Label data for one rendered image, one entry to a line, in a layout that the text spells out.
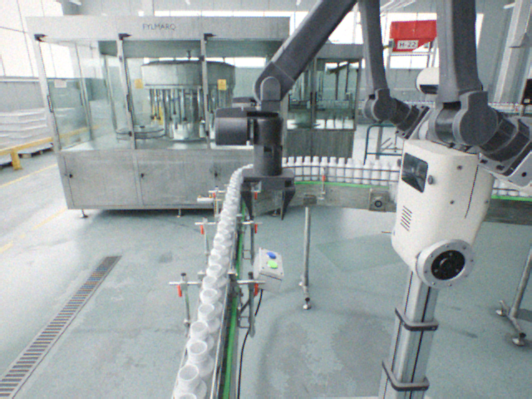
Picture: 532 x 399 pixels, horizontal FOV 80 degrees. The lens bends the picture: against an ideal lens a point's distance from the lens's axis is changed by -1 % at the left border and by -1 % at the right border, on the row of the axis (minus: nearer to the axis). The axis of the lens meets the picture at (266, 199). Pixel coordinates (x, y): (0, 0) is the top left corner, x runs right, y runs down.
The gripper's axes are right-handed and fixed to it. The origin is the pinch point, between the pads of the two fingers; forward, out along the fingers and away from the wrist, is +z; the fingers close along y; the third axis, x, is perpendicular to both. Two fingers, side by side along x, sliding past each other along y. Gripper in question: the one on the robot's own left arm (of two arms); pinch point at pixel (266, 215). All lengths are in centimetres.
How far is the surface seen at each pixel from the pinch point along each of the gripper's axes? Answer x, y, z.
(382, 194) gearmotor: 136, 80, 41
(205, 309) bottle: 2.6, -13.9, 25.4
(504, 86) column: 847, 673, -40
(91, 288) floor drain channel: 178, -144, 142
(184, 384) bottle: -18.4, -14.6, 24.9
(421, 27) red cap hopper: 603, 304, -134
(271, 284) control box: 24.7, 2.9, 33.5
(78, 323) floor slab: 134, -132, 142
